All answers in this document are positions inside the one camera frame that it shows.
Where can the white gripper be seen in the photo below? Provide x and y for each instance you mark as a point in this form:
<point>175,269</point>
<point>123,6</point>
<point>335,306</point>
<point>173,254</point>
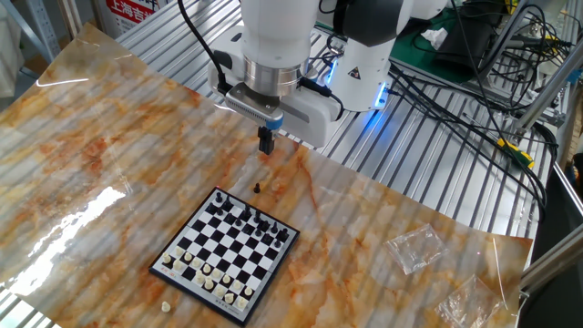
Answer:
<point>314,123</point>

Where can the black chess piece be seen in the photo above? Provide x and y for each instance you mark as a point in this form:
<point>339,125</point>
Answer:
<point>257,187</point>
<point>218,197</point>
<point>274,228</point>
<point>283,235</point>
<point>227,203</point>
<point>246,212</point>
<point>257,216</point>
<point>263,224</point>

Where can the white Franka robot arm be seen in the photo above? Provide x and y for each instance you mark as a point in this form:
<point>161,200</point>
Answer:
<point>278,32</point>

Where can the black white magnetic chessboard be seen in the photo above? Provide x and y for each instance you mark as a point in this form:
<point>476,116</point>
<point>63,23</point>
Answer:
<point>230,248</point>

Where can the silver blue-capped sensor bar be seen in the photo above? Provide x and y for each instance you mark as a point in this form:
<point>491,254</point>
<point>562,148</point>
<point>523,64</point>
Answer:
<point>250,102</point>

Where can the white chess pawn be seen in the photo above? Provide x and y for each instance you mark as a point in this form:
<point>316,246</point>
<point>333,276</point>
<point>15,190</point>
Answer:
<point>179,251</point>
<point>187,256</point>
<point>207,269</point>
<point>237,285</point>
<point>216,273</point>
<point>248,290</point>
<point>196,263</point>
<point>226,279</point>

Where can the white chess piece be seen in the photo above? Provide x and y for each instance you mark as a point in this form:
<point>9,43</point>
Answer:
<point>229,298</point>
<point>176,265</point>
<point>199,277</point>
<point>166,306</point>
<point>220,290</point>
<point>241,303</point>
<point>209,283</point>
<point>167,259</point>

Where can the orange marble pattern mat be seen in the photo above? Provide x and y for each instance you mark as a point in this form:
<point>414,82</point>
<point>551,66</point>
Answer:
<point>114,136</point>

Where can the green table mat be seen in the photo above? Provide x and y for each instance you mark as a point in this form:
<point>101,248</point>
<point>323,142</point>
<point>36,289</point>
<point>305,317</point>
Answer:
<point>410,57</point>

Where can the clear plastic zip bag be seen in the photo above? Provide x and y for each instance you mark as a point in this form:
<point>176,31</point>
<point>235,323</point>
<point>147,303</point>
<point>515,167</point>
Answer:
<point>414,248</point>
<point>469,303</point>

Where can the red white printed sign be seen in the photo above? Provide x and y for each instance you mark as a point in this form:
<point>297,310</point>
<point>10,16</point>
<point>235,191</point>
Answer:
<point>129,11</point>

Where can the crumpled white tissue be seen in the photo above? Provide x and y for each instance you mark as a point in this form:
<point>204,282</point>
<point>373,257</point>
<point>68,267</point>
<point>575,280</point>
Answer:
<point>435,37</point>

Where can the black rectangular device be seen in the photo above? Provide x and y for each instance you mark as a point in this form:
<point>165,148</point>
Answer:
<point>464,43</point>

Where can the light wooden slat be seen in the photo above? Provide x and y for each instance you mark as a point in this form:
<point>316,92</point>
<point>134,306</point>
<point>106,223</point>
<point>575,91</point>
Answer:
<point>70,18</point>

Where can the yellow black screwdriver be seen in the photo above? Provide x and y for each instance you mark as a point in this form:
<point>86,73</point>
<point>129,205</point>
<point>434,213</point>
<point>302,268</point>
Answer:
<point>514,152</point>

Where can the grey metal bar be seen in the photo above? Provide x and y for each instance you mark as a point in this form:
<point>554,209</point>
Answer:
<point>505,38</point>

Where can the grey metal shelf post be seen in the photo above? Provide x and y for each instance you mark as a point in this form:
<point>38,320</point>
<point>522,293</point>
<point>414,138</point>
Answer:
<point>45,32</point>

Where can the aluminium extrusion post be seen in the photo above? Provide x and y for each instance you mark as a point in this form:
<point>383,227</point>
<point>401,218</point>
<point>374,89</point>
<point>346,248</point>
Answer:
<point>546,93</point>
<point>553,262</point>

